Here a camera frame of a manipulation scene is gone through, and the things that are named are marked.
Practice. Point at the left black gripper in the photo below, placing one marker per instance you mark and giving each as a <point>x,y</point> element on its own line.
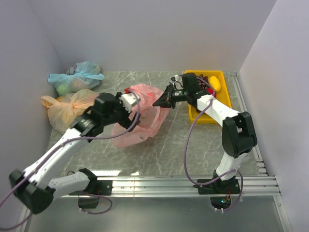
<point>127,122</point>

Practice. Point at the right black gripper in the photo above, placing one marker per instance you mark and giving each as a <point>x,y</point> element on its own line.
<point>166,99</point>

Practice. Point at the pink plastic bag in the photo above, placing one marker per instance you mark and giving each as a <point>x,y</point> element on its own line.
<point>151,118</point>

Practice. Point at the red fake apple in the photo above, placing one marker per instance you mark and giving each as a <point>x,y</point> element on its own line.
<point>212,92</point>

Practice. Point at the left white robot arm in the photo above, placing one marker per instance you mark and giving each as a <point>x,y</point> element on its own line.
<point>36,187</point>

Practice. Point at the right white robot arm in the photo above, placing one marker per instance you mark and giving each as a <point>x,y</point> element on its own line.
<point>238,132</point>

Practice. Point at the dark fake grape bunch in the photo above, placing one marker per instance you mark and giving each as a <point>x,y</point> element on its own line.
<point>203,82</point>

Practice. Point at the blue tied plastic bag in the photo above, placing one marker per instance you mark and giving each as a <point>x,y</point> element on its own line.
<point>82,75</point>

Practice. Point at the yellow fake lemon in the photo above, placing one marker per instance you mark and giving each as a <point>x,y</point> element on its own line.
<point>215,83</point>

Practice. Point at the orange tied plastic bag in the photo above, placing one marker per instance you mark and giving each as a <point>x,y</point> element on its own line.
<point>63,110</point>

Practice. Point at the yellow plastic tray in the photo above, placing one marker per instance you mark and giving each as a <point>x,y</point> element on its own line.
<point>221,106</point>

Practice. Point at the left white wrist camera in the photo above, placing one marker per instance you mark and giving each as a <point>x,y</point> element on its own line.
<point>129,99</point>

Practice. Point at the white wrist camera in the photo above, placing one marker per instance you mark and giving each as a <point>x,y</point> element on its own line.
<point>175,82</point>
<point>129,99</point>

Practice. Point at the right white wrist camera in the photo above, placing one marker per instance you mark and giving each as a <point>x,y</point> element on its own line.
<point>175,82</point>

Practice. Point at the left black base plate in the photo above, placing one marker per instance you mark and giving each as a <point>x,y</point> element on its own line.
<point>101,187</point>

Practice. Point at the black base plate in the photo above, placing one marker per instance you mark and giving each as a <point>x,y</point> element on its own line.
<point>230,186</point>
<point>101,187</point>

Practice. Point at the aluminium front rail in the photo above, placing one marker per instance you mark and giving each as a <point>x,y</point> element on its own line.
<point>178,186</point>

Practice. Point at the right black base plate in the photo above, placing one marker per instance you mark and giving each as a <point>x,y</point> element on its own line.
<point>230,186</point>

